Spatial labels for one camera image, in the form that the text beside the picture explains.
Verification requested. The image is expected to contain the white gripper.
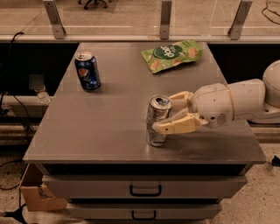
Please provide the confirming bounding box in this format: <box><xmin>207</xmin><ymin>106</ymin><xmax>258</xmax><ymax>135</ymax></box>
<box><xmin>152</xmin><ymin>83</ymin><xmax>234</xmax><ymax>135</ymax></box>

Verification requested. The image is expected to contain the crushed silver redbull can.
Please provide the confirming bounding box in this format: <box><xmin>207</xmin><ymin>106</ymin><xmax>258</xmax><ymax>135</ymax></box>
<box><xmin>146</xmin><ymin>94</ymin><xmax>172</xmax><ymax>147</ymax></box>

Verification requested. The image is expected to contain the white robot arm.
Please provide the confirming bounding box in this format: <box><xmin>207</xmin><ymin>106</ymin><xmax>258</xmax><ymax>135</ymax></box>
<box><xmin>152</xmin><ymin>60</ymin><xmax>280</xmax><ymax>135</ymax></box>

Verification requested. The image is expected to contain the blue pepsi can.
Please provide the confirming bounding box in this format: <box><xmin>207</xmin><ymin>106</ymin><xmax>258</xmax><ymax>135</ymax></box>
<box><xmin>74</xmin><ymin>52</ymin><xmax>101</xmax><ymax>91</ymax></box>

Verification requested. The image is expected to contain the green snack bag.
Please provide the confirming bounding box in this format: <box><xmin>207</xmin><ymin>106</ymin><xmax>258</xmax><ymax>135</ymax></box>
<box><xmin>141</xmin><ymin>40</ymin><xmax>202</xmax><ymax>74</ymax></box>

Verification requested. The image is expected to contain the grey upper drawer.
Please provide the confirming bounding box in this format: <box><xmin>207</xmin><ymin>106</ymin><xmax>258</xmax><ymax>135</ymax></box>
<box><xmin>43</xmin><ymin>175</ymin><xmax>247</xmax><ymax>200</ymax></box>

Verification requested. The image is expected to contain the grey drawer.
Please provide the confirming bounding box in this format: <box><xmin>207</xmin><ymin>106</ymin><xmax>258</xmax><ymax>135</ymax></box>
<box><xmin>43</xmin><ymin>175</ymin><xmax>247</xmax><ymax>200</ymax></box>
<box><xmin>66</xmin><ymin>204</ymin><xmax>221</xmax><ymax>221</ymax></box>

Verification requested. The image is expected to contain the clear plastic water bottle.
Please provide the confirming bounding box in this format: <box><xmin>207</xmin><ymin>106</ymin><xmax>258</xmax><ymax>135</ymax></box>
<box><xmin>35</xmin><ymin>87</ymin><xmax>51</xmax><ymax>105</ymax></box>

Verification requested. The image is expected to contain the black office chair base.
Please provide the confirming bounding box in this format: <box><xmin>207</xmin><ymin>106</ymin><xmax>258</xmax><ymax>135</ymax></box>
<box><xmin>77</xmin><ymin>0</ymin><xmax>113</xmax><ymax>10</ymax></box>

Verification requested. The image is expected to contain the grey lower drawer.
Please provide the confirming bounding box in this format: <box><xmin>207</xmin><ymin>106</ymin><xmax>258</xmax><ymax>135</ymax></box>
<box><xmin>66</xmin><ymin>204</ymin><xmax>221</xmax><ymax>221</ymax></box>

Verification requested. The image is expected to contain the cardboard box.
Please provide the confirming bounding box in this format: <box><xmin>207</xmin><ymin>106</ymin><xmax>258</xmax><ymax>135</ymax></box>
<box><xmin>20</xmin><ymin>164</ymin><xmax>67</xmax><ymax>212</ymax></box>

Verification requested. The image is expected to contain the right metal railing bracket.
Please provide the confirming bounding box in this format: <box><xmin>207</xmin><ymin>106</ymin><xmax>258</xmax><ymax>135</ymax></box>
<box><xmin>227</xmin><ymin>0</ymin><xmax>253</xmax><ymax>40</ymax></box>

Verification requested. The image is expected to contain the metal railing bracket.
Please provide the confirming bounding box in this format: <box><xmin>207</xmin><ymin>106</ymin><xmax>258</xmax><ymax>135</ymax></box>
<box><xmin>159</xmin><ymin>0</ymin><xmax>172</xmax><ymax>39</ymax></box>
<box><xmin>43</xmin><ymin>0</ymin><xmax>66</xmax><ymax>39</ymax></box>
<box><xmin>227</xmin><ymin>0</ymin><xmax>253</xmax><ymax>40</ymax></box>

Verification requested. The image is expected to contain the middle metal railing bracket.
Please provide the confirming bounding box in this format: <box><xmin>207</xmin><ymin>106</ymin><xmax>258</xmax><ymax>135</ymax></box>
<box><xmin>159</xmin><ymin>0</ymin><xmax>172</xmax><ymax>39</ymax></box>

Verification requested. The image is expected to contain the black cable top right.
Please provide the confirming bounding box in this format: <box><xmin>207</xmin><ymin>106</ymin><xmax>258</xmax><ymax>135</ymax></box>
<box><xmin>261</xmin><ymin>0</ymin><xmax>280</xmax><ymax>25</ymax></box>

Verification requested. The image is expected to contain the black cable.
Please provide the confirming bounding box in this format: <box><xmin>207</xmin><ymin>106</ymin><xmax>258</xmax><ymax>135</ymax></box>
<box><xmin>0</xmin><ymin>31</ymin><xmax>33</xmax><ymax>191</ymax></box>
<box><xmin>261</xmin><ymin>0</ymin><xmax>280</xmax><ymax>25</ymax></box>

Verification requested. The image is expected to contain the left metal railing bracket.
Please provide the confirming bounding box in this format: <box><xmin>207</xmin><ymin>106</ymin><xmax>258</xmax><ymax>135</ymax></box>
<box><xmin>43</xmin><ymin>0</ymin><xmax>66</xmax><ymax>39</ymax></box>

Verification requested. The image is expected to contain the black cable left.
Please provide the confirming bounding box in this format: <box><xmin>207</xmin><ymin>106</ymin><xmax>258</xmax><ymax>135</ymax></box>
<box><xmin>0</xmin><ymin>31</ymin><xmax>33</xmax><ymax>191</ymax></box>

